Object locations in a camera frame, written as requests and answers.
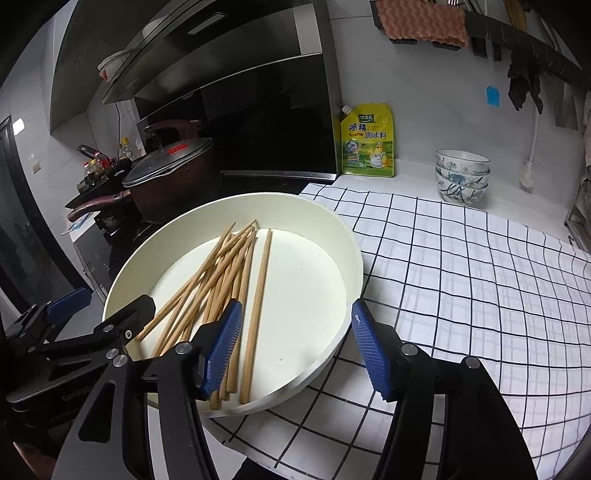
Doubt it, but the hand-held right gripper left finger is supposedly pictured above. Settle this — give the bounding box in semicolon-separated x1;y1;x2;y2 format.
54;298;244;480

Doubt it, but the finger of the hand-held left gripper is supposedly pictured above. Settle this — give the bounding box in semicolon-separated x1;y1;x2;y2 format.
6;287;94;352
31;294;156;361

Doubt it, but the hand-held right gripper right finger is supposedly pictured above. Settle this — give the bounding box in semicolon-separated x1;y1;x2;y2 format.
351;298;539;480

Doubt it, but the pile of wooden chopsticks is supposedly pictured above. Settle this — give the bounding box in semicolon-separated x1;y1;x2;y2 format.
137;219;274;411

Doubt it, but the white round basin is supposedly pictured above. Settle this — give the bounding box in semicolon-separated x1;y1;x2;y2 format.
102;194;364;418

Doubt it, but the dark glass door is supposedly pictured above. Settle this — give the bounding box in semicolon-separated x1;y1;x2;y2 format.
0;115;81;319

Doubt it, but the black gas stove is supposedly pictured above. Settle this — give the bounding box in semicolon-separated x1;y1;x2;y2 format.
64;194;160;259

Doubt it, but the white black checked cloth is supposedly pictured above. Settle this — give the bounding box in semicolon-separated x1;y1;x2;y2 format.
203;182;591;480

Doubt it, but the cluster of condiment bottles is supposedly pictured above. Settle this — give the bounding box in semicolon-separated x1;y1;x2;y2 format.
78;136;134;188

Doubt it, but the brown cooking pot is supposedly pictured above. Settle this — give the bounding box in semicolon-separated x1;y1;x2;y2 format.
67;138;218;224

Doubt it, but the glass pot lid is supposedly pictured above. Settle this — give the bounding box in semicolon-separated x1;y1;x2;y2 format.
121;137;214;188

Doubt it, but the white patterned ceramic bowl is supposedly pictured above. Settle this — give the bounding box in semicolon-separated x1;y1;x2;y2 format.
435;164;491;188
435;148;491;174
436;178;489;205

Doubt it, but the brown pan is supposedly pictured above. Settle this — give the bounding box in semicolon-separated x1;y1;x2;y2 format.
144;119;202;139

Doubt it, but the yellow seasoning pouch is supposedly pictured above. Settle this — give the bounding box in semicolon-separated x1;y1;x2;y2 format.
341;102;397;178

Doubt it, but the black range hood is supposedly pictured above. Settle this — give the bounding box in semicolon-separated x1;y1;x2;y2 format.
50;0;342;183

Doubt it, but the white dish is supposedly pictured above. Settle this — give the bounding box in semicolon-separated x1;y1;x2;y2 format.
97;48;134;80

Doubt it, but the metal dish rack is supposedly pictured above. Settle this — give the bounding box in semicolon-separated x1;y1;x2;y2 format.
564;171;591;252

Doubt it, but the black hanging cloth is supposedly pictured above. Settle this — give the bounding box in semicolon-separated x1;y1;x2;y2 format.
507;46;546;114

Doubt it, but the orange wavy sponge cloth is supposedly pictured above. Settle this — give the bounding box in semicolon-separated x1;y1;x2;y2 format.
376;0;469;48

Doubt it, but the white power cable plug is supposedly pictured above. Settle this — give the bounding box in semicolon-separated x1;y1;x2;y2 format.
519;111;541;189

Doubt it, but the black wall hook rail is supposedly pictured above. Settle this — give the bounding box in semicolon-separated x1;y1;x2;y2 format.
369;0;587;86

